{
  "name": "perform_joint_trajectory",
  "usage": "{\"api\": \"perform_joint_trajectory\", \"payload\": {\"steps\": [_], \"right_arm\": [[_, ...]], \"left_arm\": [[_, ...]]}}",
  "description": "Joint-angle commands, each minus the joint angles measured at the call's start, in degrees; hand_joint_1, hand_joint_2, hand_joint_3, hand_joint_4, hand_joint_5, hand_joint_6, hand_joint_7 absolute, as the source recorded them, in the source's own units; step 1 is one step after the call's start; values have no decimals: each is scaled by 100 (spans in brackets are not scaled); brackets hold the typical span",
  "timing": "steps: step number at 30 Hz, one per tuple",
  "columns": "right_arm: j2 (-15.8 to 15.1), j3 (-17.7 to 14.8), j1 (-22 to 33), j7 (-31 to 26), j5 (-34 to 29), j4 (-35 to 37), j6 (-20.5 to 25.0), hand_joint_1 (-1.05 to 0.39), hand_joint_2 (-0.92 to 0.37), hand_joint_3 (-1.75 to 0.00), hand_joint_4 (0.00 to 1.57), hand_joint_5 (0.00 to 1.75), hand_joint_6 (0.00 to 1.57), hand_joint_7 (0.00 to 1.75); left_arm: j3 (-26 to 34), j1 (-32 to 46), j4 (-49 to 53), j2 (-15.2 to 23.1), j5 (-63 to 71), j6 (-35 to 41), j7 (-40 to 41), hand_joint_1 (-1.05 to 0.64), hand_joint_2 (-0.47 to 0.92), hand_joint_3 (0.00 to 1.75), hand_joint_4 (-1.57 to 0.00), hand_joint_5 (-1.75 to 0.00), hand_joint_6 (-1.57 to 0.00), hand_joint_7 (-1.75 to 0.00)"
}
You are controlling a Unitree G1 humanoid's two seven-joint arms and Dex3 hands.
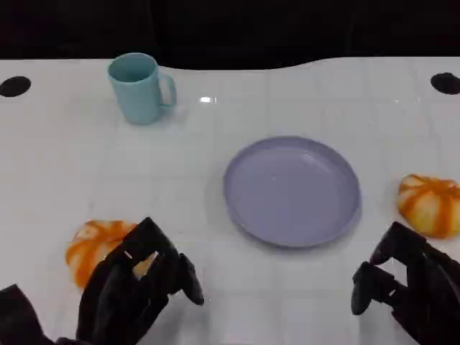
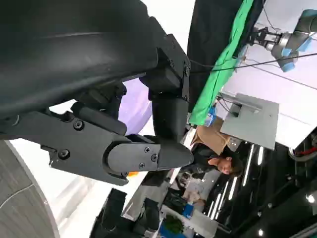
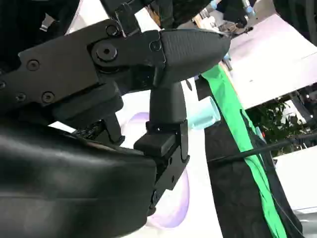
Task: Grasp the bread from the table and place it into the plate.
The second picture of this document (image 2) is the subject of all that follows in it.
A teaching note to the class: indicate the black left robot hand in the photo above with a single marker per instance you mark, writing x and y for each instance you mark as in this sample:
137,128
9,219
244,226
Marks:
74,62

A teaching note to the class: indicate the orange and white toy bread roll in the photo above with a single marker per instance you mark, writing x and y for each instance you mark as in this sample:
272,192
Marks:
132,173

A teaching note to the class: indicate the lilac plate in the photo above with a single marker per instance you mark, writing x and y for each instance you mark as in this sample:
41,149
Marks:
136,106

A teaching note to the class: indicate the black table drape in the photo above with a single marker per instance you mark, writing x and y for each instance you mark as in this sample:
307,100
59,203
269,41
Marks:
210,24

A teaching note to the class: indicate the blue plastic container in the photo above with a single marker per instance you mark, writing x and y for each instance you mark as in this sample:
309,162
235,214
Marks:
212,116

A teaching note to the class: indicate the green cloth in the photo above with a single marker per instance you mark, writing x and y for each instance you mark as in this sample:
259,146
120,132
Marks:
223,64

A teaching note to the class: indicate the brown cardboard box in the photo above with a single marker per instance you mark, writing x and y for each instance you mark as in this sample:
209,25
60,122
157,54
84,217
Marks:
210,138

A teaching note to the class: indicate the person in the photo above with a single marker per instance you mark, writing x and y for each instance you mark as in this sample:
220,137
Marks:
224,166

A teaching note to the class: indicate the grey monitor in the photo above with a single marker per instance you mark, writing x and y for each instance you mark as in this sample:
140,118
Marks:
257,124

